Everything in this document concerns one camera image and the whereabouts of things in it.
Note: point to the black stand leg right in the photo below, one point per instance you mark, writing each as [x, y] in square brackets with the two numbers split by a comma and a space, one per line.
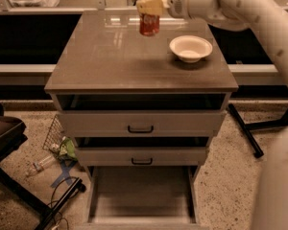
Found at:
[250, 127]

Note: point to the middle drawer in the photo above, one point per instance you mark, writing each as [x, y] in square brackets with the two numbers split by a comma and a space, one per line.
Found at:
[118, 151]

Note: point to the wire mesh basket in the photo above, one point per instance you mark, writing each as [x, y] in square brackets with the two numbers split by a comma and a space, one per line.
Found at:
[54, 135]

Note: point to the bottom drawer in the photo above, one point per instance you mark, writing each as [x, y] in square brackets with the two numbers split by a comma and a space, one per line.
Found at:
[141, 198]

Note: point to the drawer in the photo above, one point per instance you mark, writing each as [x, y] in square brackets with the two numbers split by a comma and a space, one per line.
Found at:
[141, 198]
[171, 114]
[118, 151]

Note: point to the grey drawer cabinet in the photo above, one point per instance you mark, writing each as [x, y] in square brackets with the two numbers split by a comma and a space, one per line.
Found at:
[107, 54]

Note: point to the top drawer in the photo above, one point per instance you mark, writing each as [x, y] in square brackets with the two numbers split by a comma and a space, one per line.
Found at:
[171, 114]

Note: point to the black stand frame left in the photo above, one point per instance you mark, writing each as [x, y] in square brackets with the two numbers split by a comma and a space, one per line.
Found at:
[47, 212]

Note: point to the green chip bag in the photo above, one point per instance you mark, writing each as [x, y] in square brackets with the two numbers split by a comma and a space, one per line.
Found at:
[65, 150]

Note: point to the black top drawer handle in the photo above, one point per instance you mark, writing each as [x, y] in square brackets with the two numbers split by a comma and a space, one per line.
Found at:
[140, 130]

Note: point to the black drawer handle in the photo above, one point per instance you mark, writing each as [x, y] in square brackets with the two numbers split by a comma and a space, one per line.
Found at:
[145, 162]
[140, 130]

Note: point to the clear plastic bottle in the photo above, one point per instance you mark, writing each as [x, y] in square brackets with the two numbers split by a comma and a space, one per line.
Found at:
[41, 165]

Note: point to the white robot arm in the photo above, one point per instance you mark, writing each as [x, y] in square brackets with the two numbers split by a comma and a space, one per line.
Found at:
[269, 23]

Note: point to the dark chair seat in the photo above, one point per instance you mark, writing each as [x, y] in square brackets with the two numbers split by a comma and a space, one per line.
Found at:
[11, 134]

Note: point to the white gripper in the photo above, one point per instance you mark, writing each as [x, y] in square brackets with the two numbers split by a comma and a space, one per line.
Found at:
[177, 2]

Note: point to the red coke can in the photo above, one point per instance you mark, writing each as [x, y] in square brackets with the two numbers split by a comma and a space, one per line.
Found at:
[149, 24]

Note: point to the white paper bowl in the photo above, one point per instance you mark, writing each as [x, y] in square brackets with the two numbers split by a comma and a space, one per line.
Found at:
[190, 49]

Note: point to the black middle drawer handle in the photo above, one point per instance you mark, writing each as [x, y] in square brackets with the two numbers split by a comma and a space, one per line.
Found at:
[145, 162]

